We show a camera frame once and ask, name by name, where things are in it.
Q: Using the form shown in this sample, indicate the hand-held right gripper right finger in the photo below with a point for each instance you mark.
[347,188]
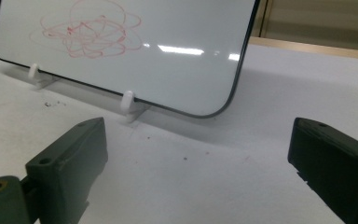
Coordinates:
[338,168]

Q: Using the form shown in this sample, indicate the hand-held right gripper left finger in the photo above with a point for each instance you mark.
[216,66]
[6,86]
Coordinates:
[71,161]

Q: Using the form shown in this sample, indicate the whiteboard with black rim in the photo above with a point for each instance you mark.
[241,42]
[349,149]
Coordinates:
[174,77]

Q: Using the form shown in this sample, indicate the white whiteboard stand clip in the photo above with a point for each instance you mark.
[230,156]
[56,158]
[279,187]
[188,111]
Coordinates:
[127,102]
[33,72]

